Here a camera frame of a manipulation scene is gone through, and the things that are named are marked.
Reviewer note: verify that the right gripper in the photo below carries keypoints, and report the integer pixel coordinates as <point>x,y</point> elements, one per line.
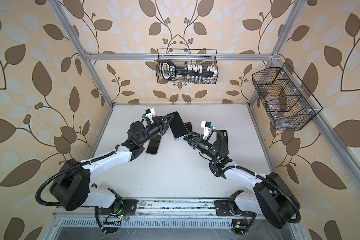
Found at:
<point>197,137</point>

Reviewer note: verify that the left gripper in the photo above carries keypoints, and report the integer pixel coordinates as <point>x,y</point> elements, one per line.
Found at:
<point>160,126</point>

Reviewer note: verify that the purple phone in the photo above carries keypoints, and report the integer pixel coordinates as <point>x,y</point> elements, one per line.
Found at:
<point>189,126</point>

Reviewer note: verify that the black phone case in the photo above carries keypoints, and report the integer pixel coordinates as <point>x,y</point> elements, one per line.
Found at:
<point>225,135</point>

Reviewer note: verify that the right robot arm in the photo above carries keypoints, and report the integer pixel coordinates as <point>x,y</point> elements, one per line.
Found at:
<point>271,197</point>

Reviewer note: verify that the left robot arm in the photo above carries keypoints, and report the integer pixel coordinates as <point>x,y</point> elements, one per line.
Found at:
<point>74,185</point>

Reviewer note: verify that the black tool in basket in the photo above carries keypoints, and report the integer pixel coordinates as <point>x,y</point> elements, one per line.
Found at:
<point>170,70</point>

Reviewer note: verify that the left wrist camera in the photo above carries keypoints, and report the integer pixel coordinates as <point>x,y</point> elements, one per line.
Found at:
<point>149,114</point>

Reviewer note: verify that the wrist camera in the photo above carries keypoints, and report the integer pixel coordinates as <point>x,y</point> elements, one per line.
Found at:
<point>207,129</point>
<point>149,114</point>

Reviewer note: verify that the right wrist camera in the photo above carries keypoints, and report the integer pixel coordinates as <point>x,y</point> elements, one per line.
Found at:
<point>207,129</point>

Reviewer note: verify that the back wire basket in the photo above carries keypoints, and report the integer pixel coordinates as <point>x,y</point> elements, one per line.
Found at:
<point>206,57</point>

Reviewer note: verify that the wire basket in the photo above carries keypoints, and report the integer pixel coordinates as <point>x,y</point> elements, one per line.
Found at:
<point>206,57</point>
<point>288,102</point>

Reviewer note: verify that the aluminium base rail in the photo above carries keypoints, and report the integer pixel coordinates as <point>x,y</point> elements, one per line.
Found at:
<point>185,208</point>

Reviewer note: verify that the right wire basket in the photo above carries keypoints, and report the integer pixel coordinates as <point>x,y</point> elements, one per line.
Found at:
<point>288,102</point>

